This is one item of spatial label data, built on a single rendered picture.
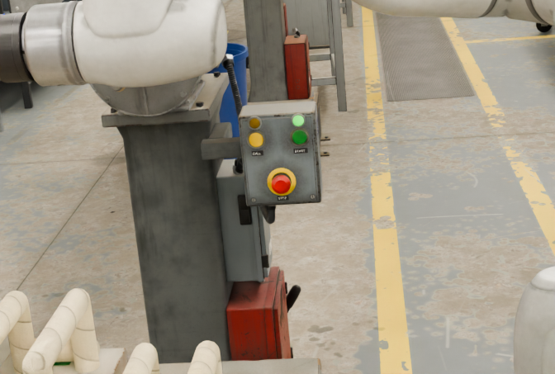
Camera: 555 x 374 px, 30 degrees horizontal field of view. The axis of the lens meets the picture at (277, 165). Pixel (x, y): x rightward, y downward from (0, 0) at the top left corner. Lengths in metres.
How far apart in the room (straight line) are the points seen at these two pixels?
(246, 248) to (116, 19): 1.42
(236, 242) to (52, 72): 1.37
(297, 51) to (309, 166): 3.46
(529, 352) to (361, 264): 2.58
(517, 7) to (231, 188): 1.18
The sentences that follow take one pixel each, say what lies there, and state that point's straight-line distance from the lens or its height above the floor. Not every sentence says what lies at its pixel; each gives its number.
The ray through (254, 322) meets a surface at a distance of 2.46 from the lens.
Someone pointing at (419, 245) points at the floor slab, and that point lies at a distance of 4.38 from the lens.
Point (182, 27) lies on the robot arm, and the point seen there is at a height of 1.48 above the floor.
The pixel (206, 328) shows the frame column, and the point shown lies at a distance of 2.51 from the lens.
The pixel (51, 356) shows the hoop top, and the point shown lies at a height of 1.12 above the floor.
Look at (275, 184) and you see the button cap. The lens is 2.14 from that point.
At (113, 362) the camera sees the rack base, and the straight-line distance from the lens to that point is 1.39.
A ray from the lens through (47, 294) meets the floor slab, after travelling 4.29.
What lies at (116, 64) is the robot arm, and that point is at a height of 1.44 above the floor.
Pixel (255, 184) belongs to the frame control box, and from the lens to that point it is 2.17.
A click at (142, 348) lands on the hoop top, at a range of 1.35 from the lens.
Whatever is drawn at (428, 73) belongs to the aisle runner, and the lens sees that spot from 7.46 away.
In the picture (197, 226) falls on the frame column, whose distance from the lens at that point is 2.41.
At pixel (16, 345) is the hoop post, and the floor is 1.06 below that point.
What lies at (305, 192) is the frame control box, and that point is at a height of 0.95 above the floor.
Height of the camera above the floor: 1.65
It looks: 17 degrees down
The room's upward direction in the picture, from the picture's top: 5 degrees counter-clockwise
